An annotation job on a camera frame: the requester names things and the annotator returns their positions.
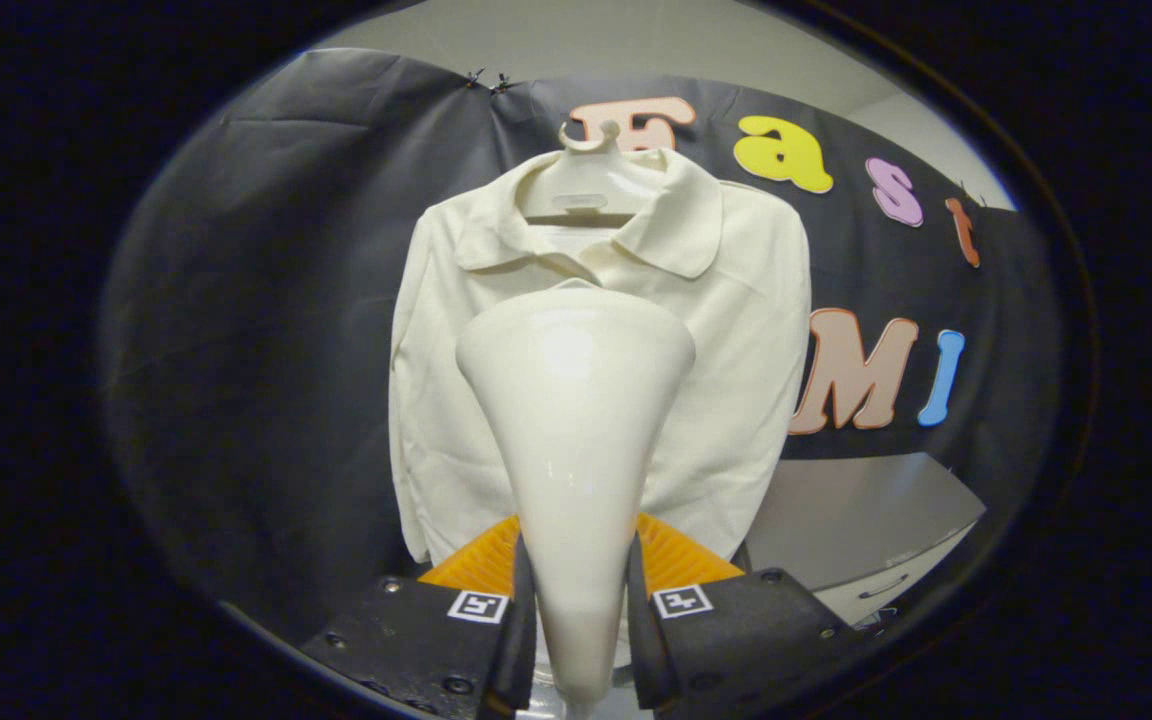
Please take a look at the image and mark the white garment steamer head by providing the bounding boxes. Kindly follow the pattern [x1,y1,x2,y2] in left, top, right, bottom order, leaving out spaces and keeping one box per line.
[455,287,697,706]

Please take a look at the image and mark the grey drawer cabinet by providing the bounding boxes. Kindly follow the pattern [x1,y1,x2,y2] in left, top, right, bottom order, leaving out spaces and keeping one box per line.
[736,452,987,629]

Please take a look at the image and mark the cream button-up shirt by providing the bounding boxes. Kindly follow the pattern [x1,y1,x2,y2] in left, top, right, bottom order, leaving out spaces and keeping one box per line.
[388,148,813,566]

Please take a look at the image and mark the white plastic clothes hanger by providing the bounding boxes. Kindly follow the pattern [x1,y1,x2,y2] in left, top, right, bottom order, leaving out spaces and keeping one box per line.
[516,120,667,229]

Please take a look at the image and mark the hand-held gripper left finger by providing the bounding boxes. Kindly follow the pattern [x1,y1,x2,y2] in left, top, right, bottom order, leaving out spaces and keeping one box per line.
[298,515,537,719]

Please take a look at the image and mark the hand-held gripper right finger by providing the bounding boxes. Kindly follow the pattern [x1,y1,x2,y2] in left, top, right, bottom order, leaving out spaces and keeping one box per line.
[626,512,862,716]

